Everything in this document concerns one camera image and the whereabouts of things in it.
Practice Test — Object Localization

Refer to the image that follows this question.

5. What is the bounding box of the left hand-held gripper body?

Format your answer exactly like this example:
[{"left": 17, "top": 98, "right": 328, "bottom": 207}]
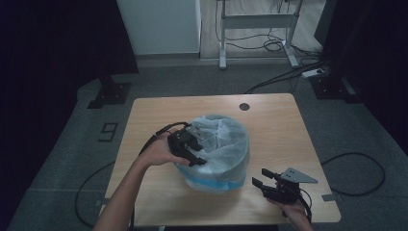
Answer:
[{"left": 166, "top": 123, "right": 207, "bottom": 159}]

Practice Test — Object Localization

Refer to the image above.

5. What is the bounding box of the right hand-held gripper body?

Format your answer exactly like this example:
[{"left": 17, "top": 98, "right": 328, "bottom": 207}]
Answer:
[{"left": 262, "top": 166, "right": 319, "bottom": 205}]

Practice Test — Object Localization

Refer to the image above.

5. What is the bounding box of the white and blue plastic bag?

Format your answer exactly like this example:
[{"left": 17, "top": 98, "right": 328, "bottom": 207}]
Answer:
[{"left": 174, "top": 113, "right": 251, "bottom": 194}]

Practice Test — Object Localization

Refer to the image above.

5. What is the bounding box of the green round bin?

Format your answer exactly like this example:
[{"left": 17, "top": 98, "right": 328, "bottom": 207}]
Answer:
[{"left": 176, "top": 115, "right": 251, "bottom": 191}]

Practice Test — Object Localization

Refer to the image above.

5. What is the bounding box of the person's right hand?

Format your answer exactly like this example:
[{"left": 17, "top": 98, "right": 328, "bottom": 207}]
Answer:
[{"left": 267, "top": 196, "right": 306, "bottom": 219}]

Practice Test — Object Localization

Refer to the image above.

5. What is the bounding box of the person's left hand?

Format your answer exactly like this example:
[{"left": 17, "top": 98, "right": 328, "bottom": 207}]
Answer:
[{"left": 139, "top": 131, "right": 191, "bottom": 168}]

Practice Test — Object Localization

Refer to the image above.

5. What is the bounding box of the black stand base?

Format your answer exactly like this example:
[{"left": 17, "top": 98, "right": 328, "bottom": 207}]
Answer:
[
  {"left": 87, "top": 74, "right": 134, "bottom": 110},
  {"left": 308, "top": 74, "right": 364, "bottom": 104}
]

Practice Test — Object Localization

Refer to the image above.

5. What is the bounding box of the white power strip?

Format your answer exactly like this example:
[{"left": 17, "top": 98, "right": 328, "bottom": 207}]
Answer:
[{"left": 300, "top": 67, "right": 325, "bottom": 79}]

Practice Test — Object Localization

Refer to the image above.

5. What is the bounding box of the white cabinet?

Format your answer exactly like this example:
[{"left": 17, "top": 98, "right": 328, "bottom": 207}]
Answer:
[{"left": 115, "top": 0, "right": 202, "bottom": 56}]

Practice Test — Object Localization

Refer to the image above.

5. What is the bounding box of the dark curtain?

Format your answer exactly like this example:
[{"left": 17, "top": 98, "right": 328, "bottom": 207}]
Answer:
[
  {"left": 313, "top": 0, "right": 408, "bottom": 152},
  {"left": 0, "top": 0, "right": 140, "bottom": 206}
]

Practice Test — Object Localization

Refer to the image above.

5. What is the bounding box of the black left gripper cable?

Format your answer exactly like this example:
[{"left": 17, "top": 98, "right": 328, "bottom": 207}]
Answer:
[{"left": 138, "top": 121, "right": 191, "bottom": 156}]

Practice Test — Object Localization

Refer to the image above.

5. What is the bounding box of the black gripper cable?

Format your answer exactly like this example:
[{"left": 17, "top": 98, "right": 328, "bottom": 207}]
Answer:
[
  {"left": 288, "top": 187, "right": 313, "bottom": 224},
  {"left": 138, "top": 121, "right": 191, "bottom": 156}
]

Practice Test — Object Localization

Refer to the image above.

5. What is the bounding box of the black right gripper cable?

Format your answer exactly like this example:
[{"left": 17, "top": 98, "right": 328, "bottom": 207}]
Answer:
[{"left": 288, "top": 187, "right": 313, "bottom": 224}]

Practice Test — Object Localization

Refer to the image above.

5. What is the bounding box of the black floor cable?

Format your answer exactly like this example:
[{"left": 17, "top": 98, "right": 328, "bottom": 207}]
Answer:
[
  {"left": 320, "top": 151, "right": 387, "bottom": 197},
  {"left": 74, "top": 160, "right": 116, "bottom": 229}
]

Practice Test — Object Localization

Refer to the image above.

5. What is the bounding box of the black power cable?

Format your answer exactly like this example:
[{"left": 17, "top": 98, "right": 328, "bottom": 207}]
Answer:
[{"left": 243, "top": 60, "right": 325, "bottom": 95}]

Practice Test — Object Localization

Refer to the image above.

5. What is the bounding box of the tangle of black cables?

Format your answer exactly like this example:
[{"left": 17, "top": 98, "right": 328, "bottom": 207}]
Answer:
[{"left": 214, "top": 0, "right": 321, "bottom": 61}]

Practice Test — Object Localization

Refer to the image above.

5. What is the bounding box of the white desk frame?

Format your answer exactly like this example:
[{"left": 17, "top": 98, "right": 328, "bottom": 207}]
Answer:
[{"left": 216, "top": 0, "right": 304, "bottom": 70}]

